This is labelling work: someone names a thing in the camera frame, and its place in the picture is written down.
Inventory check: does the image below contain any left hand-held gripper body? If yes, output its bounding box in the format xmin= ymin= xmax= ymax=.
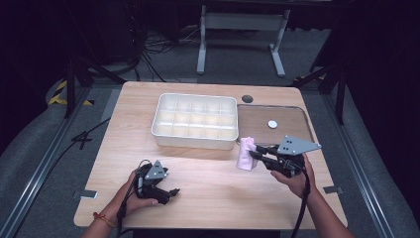
xmin=136 ymin=160 xmax=168 ymax=203

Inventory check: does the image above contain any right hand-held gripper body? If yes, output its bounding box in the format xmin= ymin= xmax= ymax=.
xmin=268 ymin=134 xmax=322 ymax=179

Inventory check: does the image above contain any pink sock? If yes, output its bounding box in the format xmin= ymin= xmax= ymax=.
xmin=235 ymin=136 xmax=260 ymax=173

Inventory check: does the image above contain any white divided storage box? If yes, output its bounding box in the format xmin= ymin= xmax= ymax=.
xmin=151 ymin=92 xmax=240 ymax=151

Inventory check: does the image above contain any person's right hand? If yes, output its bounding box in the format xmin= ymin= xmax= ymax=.
xmin=270 ymin=153 xmax=318 ymax=199

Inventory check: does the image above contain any person's left hand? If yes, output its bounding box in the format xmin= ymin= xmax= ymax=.
xmin=98 ymin=170 xmax=158 ymax=226

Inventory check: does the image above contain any clear box lid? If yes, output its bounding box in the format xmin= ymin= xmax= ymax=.
xmin=236 ymin=104 xmax=316 ymax=149

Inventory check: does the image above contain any grey floor tape piece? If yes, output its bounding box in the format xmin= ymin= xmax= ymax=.
xmin=323 ymin=185 xmax=345 ymax=195

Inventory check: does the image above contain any black metal stand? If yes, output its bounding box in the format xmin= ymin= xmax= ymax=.
xmin=62 ymin=54 xmax=127 ymax=119
xmin=290 ymin=62 xmax=349 ymax=126

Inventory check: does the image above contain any black floor tape mark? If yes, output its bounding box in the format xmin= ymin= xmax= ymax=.
xmin=71 ymin=131 xmax=94 ymax=151

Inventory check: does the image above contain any yellow black hazard tape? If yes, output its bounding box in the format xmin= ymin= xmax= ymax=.
xmin=48 ymin=80 xmax=95 ymax=107

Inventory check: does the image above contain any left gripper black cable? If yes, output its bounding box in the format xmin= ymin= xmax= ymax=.
xmin=116 ymin=159 xmax=153 ymax=238

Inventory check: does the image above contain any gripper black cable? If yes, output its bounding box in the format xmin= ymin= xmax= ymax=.
xmin=116 ymin=159 xmax=153 ymax=238
xmin=289 ymin=167 xmax=312 ymax=238

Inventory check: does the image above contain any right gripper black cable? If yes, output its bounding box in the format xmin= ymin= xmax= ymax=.
xmin=289 ymin=167 xmax=312 ymax=238

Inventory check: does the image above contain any red string bracelet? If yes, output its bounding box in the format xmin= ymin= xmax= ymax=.
xmin=92 ymin=211 xmax=117 ymax=229

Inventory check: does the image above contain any metal floor rail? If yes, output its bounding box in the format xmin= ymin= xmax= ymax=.
xmin=321 ymin=93 xmax=394 ymax=238
xmin=0 ymin=86 xmax=94 ymax=238

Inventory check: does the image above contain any thin black floor cable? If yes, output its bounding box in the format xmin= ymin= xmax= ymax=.
xmin=53 ymin=116 xmax=112 ymax=163

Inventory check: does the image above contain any bundle of black floor cables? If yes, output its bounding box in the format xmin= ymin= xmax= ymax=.
xmin=130 ymin=24 xmax=201 ymax=82

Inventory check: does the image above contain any white metal table frame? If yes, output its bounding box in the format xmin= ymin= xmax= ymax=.
xmin=196 ymin=4 xmax=291 ymax=78

